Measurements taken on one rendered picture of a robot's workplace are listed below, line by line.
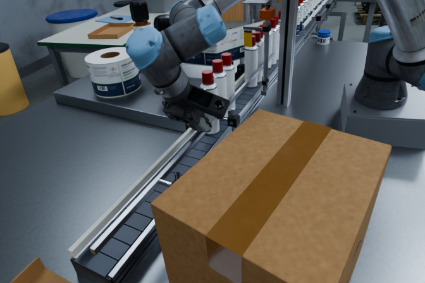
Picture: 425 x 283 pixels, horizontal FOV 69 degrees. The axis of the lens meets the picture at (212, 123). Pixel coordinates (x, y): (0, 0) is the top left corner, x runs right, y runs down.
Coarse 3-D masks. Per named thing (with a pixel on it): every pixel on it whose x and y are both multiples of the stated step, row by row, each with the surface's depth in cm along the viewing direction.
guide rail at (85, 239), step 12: (192, 132) 95; (180, 144) 90; (168, 156) 85; (156, 168) 81; (144, 180) 77; (132, 192) 73; (120, 204) 70; (108, 216) 67; (96, 228) 65; (84, 240) 62; (72, 252) 60
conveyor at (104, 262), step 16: (240, 96) 119; (224, 128) 100; (208, 144) 93; (192, 160) 87; (160, 192) 77; (144, 208) 73; (128, 224) 69; (144, 224) 69; (96, 240) 66; (112, 240) 65; (128, 240) 65; (80, 256) 63; (96, 256) 62; (112, 256) 62; (96, 272) 59
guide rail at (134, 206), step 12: (216, 120) 91; (204, 132) 85; (192, 144) 80; (180, 156) 76; (168, 168) 72; (156, 180) 68; (144, 192) 66; (132, 204) 63; (120, 216) 60; (108, 228) 58; (108, 240) 57; (96, 252) 55
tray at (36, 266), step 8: (32, 264) 63; (40, 264) 65; (24, 272) 62; (32, 272) 64; (40, 272) 65; (48, 272) 65; (16, 280) 61; (24, 280) 62; (32, 280) 64; (40, 280) 64; (48, 280) 63; (56, 280) 63; (64, 280) 63
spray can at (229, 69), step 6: (222, 54) 100; (228, 54) 99; (228, 60) 99; (228, 66) 101; (234, 66) 102; (228, 72) 101; (234, 72) 102; (228, 78) 102; (234, 78) 103; (228, 84) 103; (234, 84) 104; (228, 90) 104; (234, 90) 105; (228, 96) 105; (234, 102) 108; (228, 108) 108
